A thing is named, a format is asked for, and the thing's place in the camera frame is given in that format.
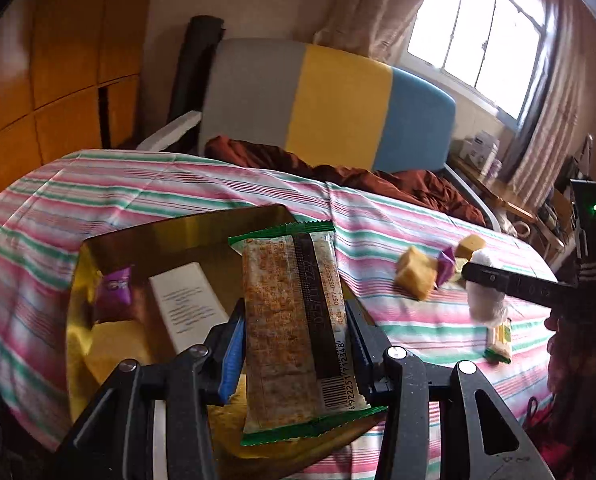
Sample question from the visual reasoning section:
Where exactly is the white plastic ball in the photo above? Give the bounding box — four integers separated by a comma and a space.
466, 281, 508, 327

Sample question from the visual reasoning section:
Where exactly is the green edged cracker packet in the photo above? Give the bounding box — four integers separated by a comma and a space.
228, 221, 377, 446

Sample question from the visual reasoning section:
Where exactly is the small cracker packet on bed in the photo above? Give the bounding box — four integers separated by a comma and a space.
483, 318, 512, 364

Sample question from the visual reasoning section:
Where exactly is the yellow mesh snack bag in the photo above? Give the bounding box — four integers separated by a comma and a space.
207, 386, 247, 457

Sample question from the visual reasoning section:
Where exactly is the white printed carton box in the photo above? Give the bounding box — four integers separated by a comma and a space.
149, 262, 228, 354

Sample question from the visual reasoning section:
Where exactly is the yellow sponge on bed right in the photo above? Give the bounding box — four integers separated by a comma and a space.
455, 234, 485, 260

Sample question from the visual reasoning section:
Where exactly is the yellow sponge on bed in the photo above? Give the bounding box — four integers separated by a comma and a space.
455, 234, 485, 260
394, 246, 438, 300

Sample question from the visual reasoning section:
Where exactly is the yellow sponge on bed left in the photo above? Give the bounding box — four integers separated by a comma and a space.
394, 246, 438, 300

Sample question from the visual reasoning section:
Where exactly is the striped bed sheet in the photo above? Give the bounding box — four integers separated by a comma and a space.
0, 148, 561, 480

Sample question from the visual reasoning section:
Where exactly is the purple snack packet on bed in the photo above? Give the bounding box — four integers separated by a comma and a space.
435, 246, 456, 287

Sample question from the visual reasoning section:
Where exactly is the wooden nightstand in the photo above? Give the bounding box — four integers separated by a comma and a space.
447, 155, 537, 224

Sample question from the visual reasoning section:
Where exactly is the gold cardboard box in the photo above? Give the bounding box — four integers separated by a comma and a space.
66, 202, 379, 476

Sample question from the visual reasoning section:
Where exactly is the yellow sponge in box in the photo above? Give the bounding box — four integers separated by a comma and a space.
84, 321, 155, 385

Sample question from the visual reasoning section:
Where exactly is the purple snack packet in box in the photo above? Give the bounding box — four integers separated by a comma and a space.
94, 266, 132, 323

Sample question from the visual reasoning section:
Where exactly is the rust brown blanket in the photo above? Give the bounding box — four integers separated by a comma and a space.
205, 136, 485, 226

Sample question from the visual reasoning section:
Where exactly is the white box on nightstand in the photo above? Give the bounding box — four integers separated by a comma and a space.
459, 131, 499, 176

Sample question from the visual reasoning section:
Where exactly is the white styrofoam piece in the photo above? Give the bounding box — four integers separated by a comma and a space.
136, 110, 202, 153

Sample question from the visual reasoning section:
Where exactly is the grey yellow blue headboard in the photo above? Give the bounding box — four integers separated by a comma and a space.
199, 38, 456, 172

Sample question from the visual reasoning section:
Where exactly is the black rolled mat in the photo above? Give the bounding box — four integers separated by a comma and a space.
166, 14, 227, 126

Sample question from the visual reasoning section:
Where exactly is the window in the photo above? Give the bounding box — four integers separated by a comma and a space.
402, 0, 554, 129

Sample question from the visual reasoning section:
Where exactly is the beige patterned curtain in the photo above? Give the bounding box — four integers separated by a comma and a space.
313, 0, 424, 63

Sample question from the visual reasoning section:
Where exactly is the wooden wardrobe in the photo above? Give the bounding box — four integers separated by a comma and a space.
0, 0, 149, 192

